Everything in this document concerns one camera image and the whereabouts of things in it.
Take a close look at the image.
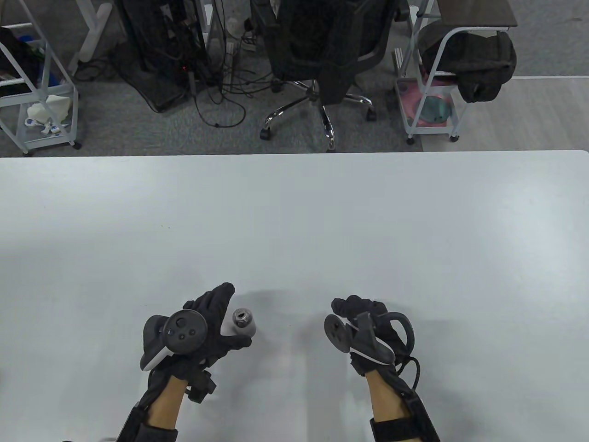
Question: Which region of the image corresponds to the black bag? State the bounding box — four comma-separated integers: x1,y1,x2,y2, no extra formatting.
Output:
0,27,43,98

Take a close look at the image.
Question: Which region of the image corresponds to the black office chair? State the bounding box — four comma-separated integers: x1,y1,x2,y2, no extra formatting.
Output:
259,0,411,153

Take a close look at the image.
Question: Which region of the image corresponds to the black and white round-face controller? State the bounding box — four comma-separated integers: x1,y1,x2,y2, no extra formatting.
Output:
140,309,208,372

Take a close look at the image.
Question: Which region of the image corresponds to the pink and green item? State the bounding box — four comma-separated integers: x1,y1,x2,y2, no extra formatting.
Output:
399,83,457,128

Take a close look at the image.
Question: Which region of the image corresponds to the white cart with black bag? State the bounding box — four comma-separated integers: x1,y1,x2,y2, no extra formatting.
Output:
0,0,82,156

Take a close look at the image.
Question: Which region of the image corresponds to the person's left hand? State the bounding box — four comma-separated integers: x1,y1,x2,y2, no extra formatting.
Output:
146,282,253,383

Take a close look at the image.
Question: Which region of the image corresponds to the white bottle with metal neck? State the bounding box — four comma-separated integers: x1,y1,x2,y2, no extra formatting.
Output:
221,308,257,337

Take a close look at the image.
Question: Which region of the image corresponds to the person's right forearm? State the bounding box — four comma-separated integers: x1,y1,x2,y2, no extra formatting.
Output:
364,364,442,442

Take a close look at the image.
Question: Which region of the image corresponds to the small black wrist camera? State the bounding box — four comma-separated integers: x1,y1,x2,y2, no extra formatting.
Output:
185,370,217,404

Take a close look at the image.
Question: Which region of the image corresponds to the person's right hand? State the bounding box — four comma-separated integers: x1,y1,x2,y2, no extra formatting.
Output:
331,295,416,378

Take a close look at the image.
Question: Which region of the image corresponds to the white desk leg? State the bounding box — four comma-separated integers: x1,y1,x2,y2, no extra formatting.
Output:
68,0,116,75

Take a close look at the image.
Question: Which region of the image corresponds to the black backpack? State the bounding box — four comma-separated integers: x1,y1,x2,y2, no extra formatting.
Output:
418,20,517,104

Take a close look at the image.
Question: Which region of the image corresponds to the black jacket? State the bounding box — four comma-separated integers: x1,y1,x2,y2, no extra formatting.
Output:
266,0,398,107

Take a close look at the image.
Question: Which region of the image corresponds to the black computer tower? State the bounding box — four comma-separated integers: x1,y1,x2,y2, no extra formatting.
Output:
114,0,208,114

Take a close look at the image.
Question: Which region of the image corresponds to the person's left forearm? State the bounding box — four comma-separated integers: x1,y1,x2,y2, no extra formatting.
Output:
115,368,205,442

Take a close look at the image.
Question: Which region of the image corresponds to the tangle of black floor cables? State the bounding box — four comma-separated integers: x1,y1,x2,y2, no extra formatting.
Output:
74,28,286,128

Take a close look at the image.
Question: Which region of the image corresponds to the black glove cable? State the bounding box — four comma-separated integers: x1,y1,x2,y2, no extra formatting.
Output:
391,355,422,393

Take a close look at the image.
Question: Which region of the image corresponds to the white cart with brown top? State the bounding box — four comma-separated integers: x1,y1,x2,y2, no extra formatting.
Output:
393,0,519,144

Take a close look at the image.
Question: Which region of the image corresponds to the black and white side-on controller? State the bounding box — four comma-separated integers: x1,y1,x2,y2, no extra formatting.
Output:
324,312,395,367

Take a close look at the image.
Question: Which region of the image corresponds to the white plastic bag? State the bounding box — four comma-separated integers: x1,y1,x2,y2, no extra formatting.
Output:
25,94,72,137

